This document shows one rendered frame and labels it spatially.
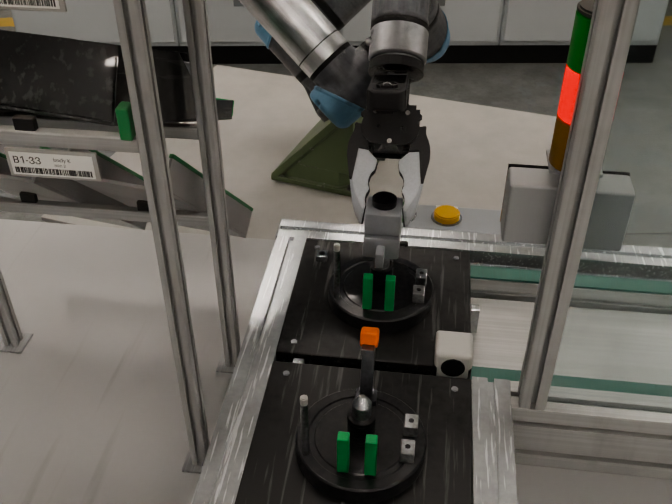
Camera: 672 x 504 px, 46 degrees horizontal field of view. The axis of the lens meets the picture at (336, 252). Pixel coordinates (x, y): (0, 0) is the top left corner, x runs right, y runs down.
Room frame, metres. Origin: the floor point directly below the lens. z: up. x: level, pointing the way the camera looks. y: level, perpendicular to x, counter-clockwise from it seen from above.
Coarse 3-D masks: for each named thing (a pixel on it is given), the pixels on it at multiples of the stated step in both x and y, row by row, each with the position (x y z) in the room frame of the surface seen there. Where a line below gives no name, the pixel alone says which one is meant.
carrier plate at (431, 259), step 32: (352, 256) 0.90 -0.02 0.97; (416, 256) 0.90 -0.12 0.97; (448, 256) 0.90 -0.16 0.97; (320, 288) 0.83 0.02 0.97; (448, 288) 0.83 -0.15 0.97; (288, 320) 0.76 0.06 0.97; (320, 320) 0.76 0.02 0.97; (448, 320) 0.76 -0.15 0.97; (288, 352) 0.71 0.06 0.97; (320, 352) 0.71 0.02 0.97; (352, 352) 0.71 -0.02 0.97; (384, 352) 0.71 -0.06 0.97; (416, 352) 0.71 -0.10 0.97
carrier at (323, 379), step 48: (288, 384) 0.65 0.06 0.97; (336, 384) 0.65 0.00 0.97; (384, 384) 0.65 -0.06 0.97; (432, 384) 0.65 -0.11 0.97; (288, 432) 0.58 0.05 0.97; (336, 432) 0.56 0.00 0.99; (384, 432) 0.56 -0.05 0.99; (432, 432) 0.58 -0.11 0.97; (288, 480) 0.52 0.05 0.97; (336, 480) 0.50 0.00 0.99; (384, 480) 0.50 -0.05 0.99; (432, 480) 0.52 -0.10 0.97
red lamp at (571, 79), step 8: (568, 72) 0.66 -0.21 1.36; (568, 80) 0.66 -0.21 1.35; (576, 80) 0.65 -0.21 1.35; (568, 88) 0.66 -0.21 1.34; (576, 88) 0.65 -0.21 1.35; (560, 96) 0.67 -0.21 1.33; (568, 96) 0.66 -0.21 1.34; (560, 104) 0.67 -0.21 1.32; (568, 104) 0.66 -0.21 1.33; (560, 112) 0.67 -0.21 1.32; (568, 112) 0.66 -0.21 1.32; (568, 120) 0.65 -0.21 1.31
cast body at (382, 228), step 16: (384, 192) 0.82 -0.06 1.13; (368, 208) 0.80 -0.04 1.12; (384, 208) 0.80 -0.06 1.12; (400, 208) 0.80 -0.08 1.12; (368, 224) 0.79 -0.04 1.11; (384, 224) 0.78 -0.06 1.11; (400, 224) 0.78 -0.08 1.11; (368, 240) 0.78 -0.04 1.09; (384, 240) 0.78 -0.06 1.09; (368, 256) 0.78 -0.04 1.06; (384, 256) 0.78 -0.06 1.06
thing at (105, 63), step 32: (0, 32) 0.73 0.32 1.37; (0, 64) 0.72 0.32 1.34; (32, 64) 0.71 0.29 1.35; (64, 64) 0.70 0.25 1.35; (96, 64) 0.69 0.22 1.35; (160, 64) 0.76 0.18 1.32; (0, 96) 0.70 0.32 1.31; (32, 96) 0.69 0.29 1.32; (64, 96) 0.69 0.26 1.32; (96, 96) 0.68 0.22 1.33; (128, 96) 0.69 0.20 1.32; (160, 96) 0.75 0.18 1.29; (192, 96) 0.81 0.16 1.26
